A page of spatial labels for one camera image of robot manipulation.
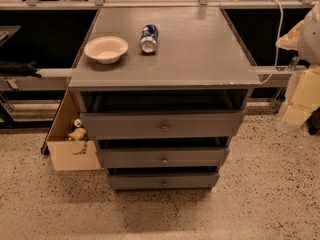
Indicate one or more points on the grey drawer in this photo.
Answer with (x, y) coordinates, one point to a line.
(111, 126)
(162, 157)
(166, 181)

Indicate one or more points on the grey middle drawer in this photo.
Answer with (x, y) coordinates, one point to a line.
(162, 157)

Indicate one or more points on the grey bottom drawer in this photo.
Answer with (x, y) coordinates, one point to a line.
(166, 181)

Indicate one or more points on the grey top drawer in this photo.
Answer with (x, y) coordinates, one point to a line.
(111, 126)

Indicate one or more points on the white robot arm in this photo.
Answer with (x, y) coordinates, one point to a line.
(309, 41)

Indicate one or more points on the open cardboard box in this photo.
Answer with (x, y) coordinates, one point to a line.
(67, 154)

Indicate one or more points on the white bottle in box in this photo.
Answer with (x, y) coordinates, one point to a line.
(77, 123)

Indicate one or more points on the dark cabinet at right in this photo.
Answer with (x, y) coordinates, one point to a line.
(313, 122)

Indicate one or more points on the white paper bowl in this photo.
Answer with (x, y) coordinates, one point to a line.
(106, 50)

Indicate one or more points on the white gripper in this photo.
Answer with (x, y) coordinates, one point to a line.
(310, 41)

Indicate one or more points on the black cloth item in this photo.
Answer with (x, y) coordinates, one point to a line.
(18, 68)

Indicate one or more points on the grey drawer cabinet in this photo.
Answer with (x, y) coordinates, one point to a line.
(199, 67)

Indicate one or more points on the yellow sponge in box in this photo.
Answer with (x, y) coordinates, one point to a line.
(77, 134)

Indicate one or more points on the blue soda can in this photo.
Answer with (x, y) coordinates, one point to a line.
(149, 39)

